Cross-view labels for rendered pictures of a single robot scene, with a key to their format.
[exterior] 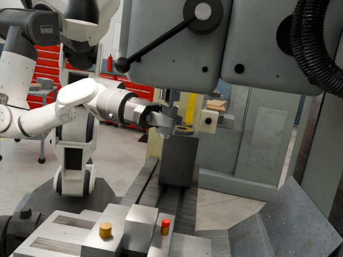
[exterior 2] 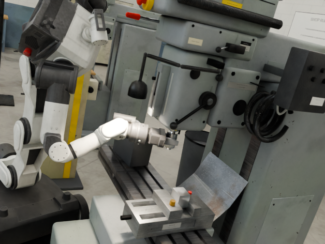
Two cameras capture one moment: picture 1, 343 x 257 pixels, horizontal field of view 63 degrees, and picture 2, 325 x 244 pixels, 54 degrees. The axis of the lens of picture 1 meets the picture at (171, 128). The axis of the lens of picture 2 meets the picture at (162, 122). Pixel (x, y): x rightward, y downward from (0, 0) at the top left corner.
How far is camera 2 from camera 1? 0.97 m
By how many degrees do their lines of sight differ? 34
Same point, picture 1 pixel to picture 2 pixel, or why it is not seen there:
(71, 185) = (26, 179)
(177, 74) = (192, 125)
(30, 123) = (81, 151)
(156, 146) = not seen: hidden behind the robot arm
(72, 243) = (155, 213)
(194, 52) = (200, 115)
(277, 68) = (231, 120)
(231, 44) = (216, 112)
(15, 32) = (61, 88)
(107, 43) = not seen: outside the picture
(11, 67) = (61, 114)
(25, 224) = (10, 220)
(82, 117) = not seen: hidden behind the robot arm
